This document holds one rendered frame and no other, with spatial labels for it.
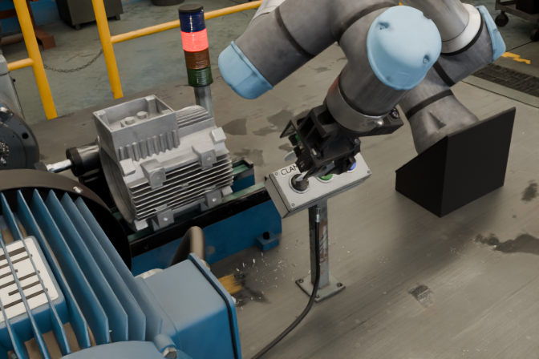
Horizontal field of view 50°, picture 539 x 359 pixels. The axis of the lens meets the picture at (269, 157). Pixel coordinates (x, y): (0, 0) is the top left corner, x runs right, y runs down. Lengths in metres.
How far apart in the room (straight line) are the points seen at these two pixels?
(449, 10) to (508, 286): 0.54
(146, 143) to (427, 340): 0.59
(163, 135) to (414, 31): 0.57
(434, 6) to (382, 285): 0.54
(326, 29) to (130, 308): 0.42
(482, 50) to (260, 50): 0.71
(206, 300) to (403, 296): 0.77
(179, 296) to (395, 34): 0.34
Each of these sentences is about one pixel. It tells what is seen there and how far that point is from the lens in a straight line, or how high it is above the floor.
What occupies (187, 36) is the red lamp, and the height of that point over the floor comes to 1.16.
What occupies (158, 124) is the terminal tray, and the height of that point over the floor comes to 1.13.
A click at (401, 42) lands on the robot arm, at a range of 0.60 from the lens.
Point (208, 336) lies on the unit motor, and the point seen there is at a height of 1.29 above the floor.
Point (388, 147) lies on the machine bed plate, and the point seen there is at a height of 0.80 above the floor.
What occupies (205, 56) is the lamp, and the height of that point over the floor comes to 1.10.
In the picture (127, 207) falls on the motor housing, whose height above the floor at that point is 0.94.
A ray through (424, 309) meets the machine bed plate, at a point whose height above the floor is 0.80.
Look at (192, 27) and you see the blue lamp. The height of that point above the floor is 1.18.
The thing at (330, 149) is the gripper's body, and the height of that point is 1.20.
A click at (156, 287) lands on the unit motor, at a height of 1.31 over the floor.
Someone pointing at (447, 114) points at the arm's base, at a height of 1.01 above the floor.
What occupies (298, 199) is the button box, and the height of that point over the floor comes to 1.05.
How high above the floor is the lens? 1.58
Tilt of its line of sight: 30 degrees down
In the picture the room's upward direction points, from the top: 4 degrees counter-clockwise
